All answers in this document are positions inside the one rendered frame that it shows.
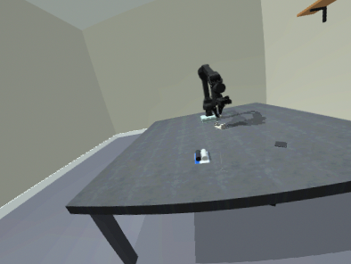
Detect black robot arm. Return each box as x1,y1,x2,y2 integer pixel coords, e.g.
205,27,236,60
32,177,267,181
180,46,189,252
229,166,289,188
198,64,229,117

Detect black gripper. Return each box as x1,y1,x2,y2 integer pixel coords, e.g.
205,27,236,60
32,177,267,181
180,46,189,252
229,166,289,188
203,94,232,117

